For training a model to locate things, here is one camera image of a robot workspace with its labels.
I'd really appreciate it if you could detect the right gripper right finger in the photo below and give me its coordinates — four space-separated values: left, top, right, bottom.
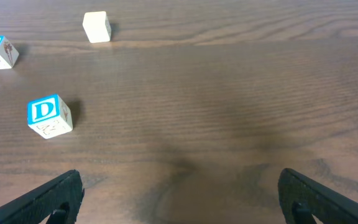
278 168 358 224

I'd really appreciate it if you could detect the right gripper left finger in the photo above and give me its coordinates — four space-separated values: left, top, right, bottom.
0 170 85 223

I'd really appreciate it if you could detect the blue letter D block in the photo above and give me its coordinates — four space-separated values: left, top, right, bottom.
27 94 73 139

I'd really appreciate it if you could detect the yellow wooden block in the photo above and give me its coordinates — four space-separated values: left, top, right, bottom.
83 11 111 44

